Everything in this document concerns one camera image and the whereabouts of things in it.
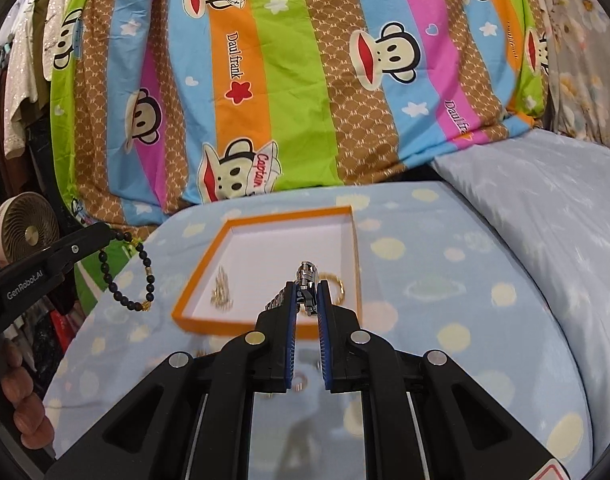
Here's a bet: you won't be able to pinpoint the colourful monkey print quilt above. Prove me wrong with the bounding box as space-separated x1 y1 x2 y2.
51 0 547 228

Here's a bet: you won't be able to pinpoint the hanging clothes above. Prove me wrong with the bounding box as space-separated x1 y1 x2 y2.
0 0 70 198

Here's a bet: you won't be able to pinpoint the silver wristwatch dark dial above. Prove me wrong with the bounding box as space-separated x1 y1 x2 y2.
292 261 319 316

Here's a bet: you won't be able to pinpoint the black bead bracelet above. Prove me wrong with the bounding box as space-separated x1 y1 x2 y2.
96 231 157 313

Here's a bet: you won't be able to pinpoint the pale blue duvet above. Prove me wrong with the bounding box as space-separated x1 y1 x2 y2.
432 129 610 454

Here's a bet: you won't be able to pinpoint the gold chain bangle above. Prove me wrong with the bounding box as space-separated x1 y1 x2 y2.
319 272 345 306

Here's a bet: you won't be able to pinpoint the grey floral pillow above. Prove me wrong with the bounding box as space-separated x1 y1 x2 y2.
538 0 610 148

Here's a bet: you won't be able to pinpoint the left hand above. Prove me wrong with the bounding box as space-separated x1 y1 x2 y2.
1 339 54 450

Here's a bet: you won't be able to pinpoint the green plush pillow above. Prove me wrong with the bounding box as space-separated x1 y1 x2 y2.
77 238 136 316

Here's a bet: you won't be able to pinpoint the light blue planet bedsheet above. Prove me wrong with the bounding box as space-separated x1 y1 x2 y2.
43 183 593 479

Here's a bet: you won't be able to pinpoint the orange shallow cardboard box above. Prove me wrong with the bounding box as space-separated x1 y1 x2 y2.
171 206 363 337

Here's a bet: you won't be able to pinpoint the small desk fan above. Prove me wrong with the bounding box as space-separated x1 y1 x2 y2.
0 192 60 268

